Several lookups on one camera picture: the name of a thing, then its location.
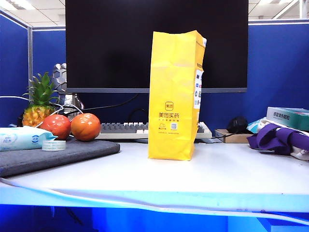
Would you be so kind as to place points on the teal white medicine box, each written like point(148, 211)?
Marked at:
point(288, 117)

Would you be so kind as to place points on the small pineapple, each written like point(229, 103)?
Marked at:
point(39, 101)

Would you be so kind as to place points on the silver geometric figurine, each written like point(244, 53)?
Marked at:
point(60, 77)

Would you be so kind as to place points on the brown cardboard box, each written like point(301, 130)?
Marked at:
point(230, 135)

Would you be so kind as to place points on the yellow paper bag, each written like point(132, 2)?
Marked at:
point(172, 96)

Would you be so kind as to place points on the grey white keyboard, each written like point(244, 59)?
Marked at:
point(125, 130)

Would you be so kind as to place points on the purple cloth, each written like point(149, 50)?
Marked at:
point(277, 137)

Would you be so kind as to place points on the black computer monitor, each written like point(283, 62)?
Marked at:
point(157, 46)

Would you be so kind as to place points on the red orange tomato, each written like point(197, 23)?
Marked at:
point(56, 125)

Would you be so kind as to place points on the grey felt pad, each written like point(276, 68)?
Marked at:
point(48, 157)

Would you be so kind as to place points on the blue white wet wipes pack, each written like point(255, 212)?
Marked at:
point(21, 138)

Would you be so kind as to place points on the black computer mouse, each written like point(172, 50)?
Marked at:
point(238, 124)

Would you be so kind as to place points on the clear tape roll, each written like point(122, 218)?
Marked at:
point(53, 145)

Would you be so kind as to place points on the light blue tissue pack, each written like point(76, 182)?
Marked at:
point(257, 124)

